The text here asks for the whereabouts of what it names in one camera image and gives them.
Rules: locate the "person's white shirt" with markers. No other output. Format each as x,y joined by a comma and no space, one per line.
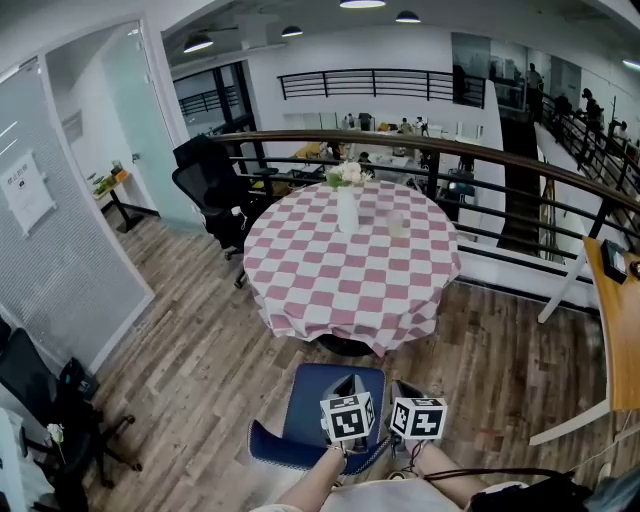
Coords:
390,500

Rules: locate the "wooden desk with white legs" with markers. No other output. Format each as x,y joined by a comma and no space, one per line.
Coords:
625,340

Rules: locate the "linear ceiling light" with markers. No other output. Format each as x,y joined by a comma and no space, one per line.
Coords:
631,64

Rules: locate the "clear drinking glass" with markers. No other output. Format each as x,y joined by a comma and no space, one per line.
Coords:
397,225

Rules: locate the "small side table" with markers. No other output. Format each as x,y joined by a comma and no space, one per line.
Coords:
117,200

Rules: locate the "blue upholstered chair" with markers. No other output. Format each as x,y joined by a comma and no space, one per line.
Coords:
315,400

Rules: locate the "white vase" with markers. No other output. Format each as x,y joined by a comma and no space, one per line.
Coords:
348,212

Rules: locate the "person's left forearm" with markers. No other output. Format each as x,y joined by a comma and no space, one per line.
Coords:
310,482

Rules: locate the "black office chair with headrest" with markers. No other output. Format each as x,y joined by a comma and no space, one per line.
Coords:
30,380

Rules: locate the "black shoulder bag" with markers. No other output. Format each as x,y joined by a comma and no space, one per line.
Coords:
530,497

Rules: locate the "single white artificial flower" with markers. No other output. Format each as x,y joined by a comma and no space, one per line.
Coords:
56,432

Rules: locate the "black metal balcony railing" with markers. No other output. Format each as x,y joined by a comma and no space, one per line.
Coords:
380,80

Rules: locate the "black dome pendant lamp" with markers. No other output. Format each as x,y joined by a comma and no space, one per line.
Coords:
362,3
408,18
292,32
198,44

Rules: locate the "black metal walkway railing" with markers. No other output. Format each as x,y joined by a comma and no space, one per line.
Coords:
590,145

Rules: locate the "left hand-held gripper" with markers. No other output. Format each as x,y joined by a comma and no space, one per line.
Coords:
345,420

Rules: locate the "person's right forearm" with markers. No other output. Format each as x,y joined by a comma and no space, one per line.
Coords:
447,465

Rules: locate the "black railing with wooden handrail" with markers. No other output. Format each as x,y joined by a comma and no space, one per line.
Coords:
400,142

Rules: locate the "white cloth covered table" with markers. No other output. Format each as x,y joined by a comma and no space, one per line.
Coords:
10,460

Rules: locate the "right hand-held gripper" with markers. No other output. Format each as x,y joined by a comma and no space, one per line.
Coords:
420,420

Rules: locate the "round table with checkered cloth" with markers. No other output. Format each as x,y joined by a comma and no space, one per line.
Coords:
345,346

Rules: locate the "black box device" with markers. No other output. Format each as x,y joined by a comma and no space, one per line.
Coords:
614,261

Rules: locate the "black mesh office chair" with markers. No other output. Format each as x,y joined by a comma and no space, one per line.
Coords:
210,185

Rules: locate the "orange box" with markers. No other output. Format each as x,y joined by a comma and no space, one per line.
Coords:
120,175

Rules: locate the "small dark desk object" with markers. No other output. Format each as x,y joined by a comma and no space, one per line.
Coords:
635,269

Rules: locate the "black floor box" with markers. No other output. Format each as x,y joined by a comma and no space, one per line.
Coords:
77,380

